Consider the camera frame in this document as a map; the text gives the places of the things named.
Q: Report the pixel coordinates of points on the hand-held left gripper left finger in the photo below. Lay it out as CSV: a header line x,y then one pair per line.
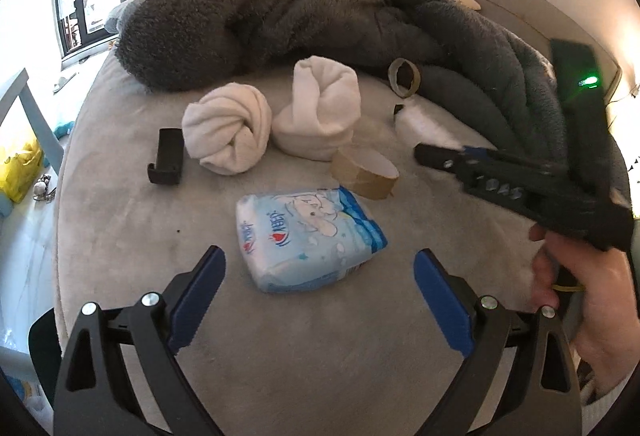
x,y
197,301

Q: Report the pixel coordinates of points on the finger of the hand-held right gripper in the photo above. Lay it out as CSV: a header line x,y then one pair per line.
x,y
525,162
480,181

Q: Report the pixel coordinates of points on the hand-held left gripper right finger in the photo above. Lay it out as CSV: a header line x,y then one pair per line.
x,y
442,301

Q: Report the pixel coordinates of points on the black plastic holder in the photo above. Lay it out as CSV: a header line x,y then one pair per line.
x,y
167,156

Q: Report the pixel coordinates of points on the person's right forearm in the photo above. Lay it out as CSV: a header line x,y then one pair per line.
x,y
600,403

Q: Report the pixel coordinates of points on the person's right hand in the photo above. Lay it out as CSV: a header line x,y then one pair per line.
x,y
605,306

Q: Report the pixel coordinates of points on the grey bed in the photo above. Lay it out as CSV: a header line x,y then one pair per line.
x,y
150,241

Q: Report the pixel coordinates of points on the brown packing tape roll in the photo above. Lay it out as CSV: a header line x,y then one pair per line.
x,y
357,178

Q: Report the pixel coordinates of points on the blue white tissue packet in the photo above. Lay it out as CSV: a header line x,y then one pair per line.
x,y
305,236

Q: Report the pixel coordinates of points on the grey padded headboard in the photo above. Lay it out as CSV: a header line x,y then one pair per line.
x,y
525,1

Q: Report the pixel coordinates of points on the white rolled towel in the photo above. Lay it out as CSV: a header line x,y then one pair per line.
x,y
320,106
227,129

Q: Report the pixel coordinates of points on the yellow bag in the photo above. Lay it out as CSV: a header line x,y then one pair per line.
x,y
20,166

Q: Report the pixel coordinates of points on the light blue table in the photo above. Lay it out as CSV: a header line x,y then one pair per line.
x,y
40,126

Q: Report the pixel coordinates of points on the grey fleece blanket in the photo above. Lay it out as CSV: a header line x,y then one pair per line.
x,y
250,16

